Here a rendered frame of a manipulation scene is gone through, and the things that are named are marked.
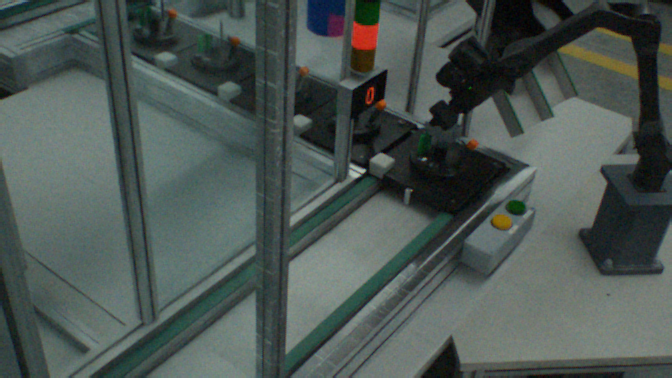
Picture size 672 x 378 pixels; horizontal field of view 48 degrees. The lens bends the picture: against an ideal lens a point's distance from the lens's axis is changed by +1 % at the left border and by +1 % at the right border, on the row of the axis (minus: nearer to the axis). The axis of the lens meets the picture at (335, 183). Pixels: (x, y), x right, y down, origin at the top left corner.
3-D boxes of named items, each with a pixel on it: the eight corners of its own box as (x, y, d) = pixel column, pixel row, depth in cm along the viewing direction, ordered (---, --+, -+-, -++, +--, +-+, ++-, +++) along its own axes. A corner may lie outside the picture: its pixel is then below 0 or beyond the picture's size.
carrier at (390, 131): (416, 131, 195) (423, 88, 187) (362, 170, 179) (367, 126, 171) (342, 98, 206) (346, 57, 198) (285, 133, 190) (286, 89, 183)
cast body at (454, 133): (460, 136, 174) (465, 110, 170) (451, 144, 171) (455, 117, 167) (430, 123, 178) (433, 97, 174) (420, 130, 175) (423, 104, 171)
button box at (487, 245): (531, 228, 173) (537, 207, 170) (487, 276, 160) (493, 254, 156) (503, 215, 177) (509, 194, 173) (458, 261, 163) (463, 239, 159)
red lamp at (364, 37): (381, 44, 153) (383, 21, 150) (366, 52, 149) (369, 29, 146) (361, 36, 155) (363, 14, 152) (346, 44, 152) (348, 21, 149)
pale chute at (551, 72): (565, 100, 205) (578, 94, 201) (537, 115, 198) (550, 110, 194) (521, 6, 204) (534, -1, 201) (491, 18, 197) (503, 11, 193)
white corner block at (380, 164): (394, 172, 179) (395, 158, 177) (383, 181, 176) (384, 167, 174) (378, 165, 181) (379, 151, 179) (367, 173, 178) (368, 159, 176)
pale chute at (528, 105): (541, 121, 195) (555, 116, 191) (510, 138, 188) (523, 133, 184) (495, 23, 195) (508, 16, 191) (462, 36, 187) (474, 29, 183)
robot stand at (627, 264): (663, 274, 170) (694, 204, 158) (601, 275, 168) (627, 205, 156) (635, 231, 181) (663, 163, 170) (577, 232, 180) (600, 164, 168)
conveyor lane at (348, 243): (497, 198, 188) (505, 166, 183) (274, 415, 133) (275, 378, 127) (402, 154, 202) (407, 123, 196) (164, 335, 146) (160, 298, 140)
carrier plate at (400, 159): (505, 170, 183) (506, 162, 182) (454, 216, 167) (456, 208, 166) (421, 133, 194) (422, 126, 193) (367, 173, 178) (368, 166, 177)
